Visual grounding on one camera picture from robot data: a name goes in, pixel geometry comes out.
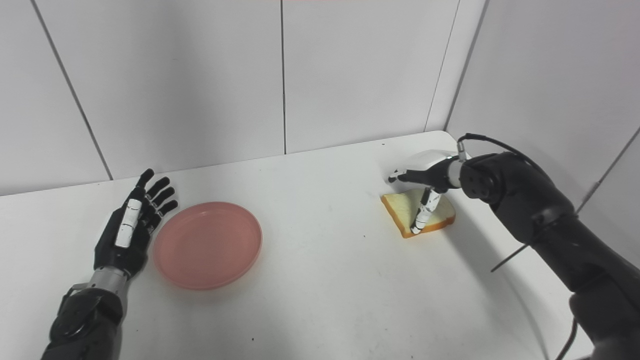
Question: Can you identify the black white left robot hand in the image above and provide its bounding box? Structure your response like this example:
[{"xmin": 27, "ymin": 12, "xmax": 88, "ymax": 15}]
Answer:
[{"xmin": 93, "ymin": 168, "xmax": 179, "ymax": 278}]

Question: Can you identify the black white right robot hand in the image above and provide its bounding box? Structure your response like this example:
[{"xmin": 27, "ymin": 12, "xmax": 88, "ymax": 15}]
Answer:
[{"xmin": 388, "ymin": 149, "xmax": 462, "ymax": 236}]

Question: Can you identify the slice of white bread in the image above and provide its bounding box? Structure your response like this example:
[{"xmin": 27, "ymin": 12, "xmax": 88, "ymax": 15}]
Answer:
[{"xmin": 380, "ymin": 188, "xmax": 456, "ymax": 239}]

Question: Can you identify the pink round plate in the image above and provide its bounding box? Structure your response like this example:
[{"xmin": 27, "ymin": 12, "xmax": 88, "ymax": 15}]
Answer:
[{"xmin": 153, "ymin": 201, "xmax": 263, "ymax": 291}]

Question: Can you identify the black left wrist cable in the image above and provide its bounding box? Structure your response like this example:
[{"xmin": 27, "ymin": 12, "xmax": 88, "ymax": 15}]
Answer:
[{"xmin": 57, "ymin": 283, "xmax": 89, "ymax": 321}]

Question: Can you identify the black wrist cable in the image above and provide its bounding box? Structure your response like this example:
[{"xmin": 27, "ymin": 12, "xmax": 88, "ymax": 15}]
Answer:
[
  {"xmin": 456, "ymin": 132, "xmax": 579, "ymax": 360},
  {"xmin": 57, "ymin": 283, "xmax": 89, "ymax": 321}
]

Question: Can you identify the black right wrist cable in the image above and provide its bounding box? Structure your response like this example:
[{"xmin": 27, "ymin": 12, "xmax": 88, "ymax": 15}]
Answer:
[{"xmin": 456, "ymin": 132, "xmax": 579, "ymax": 360}]

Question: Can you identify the black cable tie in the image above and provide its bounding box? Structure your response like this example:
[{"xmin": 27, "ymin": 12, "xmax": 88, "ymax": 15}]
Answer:
[{"xmin": 490, "ymin": 243, "xmax": 532, "ymax": 273}]

